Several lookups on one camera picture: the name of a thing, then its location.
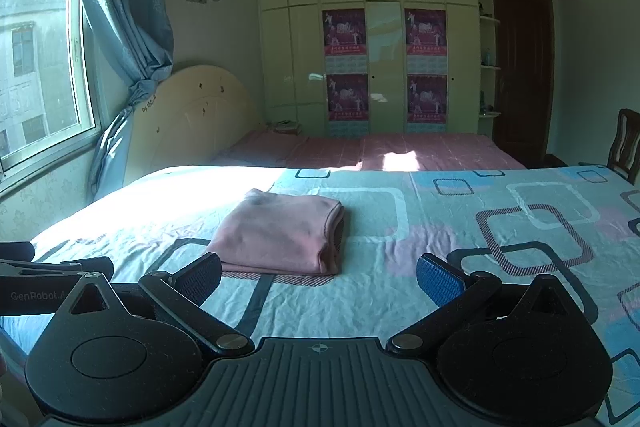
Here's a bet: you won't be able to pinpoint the upper left pink poster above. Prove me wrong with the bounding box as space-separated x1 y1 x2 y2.
322 8 368 75

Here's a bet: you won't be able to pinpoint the window with frame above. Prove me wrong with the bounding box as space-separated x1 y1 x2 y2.
1 0 101 192

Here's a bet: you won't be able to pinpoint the dark wooden chair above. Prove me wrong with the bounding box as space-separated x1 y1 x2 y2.
541 107 640 186

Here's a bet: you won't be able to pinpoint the upper right pink poster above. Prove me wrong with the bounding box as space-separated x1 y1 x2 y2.
405 9 448 76

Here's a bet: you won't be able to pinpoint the pink checked bed cover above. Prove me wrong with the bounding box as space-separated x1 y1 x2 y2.
213 130 524 172

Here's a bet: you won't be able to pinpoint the dark wooden door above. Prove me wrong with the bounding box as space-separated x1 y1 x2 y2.
494 0 554 168

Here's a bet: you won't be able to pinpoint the pink sweater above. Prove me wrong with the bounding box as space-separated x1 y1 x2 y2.
206 190 345 277

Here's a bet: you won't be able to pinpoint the lower left pink poster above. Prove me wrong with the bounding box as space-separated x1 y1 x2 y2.
326 74 369 139

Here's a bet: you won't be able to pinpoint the pale green wardrobe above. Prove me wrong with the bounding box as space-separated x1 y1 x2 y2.
252 0 580 139

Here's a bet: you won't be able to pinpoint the corner wall shelves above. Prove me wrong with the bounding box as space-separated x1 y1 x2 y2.
478 0 500 139

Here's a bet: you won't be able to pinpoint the cream arched headboard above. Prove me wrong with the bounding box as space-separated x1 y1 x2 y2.
122 65 265 185

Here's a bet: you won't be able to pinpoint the blue grey curtain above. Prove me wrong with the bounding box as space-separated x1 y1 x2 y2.
81 0 174 200

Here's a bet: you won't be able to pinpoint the pink poster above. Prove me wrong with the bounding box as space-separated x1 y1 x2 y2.
326 74 369 139
405 9 448 76
322 8 368 75
407 75 448 133

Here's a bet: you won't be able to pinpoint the patterned blue bed sheet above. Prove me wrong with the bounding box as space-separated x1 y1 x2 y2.
34 166 639 426

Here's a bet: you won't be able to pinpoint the lower right pink poster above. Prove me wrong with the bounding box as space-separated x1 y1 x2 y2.
407 75 448 133

